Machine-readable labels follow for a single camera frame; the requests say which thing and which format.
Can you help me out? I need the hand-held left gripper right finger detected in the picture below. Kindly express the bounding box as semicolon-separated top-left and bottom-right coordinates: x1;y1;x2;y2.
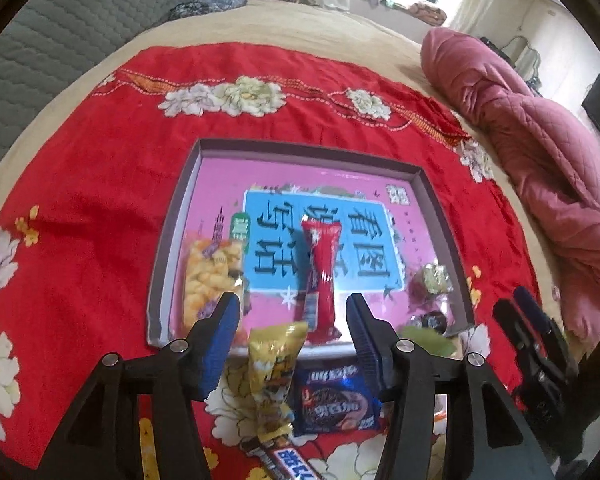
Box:
345;292;556;480

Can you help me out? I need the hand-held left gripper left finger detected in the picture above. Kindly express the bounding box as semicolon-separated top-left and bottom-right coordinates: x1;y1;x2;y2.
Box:
32;291;243;480

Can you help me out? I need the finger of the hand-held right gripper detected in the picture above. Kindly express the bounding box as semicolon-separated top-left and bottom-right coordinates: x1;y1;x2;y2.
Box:
513;286;578;376
493;298;542;391

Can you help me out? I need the yellow cartoon cake packet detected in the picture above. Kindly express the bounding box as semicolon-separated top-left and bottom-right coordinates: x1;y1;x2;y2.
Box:
247;322;309;444

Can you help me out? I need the pale green cake packet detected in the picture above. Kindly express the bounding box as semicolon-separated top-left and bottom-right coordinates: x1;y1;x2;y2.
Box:
397;325;459;359

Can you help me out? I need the dark small snack packet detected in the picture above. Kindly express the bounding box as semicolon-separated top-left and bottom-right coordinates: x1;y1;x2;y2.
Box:
410;310;449;334

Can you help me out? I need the blue cookie packet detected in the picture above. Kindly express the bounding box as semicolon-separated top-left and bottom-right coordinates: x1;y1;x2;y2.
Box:
292;364;383;434

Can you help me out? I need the yellow crispy snack packet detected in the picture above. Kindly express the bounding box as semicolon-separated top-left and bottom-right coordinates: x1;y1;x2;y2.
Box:
180;239;246;332

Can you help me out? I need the red sausage packet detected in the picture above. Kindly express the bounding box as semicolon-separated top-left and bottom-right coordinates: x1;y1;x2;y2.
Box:
297;219;343;344

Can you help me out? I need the clear packet with green label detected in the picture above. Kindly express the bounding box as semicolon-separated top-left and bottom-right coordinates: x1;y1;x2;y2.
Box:
410;262;454;302

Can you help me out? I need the brown chocolate bar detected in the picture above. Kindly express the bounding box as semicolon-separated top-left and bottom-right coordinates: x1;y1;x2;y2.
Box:
240;432;331;480

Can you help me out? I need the cardboard box with pink bottom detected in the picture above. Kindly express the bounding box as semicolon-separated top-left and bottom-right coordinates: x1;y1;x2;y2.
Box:
146;137;476;356

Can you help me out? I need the pink quilt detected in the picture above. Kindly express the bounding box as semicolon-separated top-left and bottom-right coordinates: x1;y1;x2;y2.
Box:
420;27;600;349

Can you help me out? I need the red floral blanket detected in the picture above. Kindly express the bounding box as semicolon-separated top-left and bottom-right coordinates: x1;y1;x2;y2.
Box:
0;45;543;480

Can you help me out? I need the black bag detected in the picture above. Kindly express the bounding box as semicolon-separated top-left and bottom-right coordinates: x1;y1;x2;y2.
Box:
480;36;514;64

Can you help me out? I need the folded cloth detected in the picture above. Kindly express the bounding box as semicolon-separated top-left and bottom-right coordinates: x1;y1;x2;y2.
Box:
407;1;449;25

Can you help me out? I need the dark patterned pillow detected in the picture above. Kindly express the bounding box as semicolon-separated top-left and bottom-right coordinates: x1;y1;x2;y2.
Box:
169;0;246;22

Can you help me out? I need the grey quilted headboard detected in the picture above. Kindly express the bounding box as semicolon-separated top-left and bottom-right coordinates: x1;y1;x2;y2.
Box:
0;0;212;187

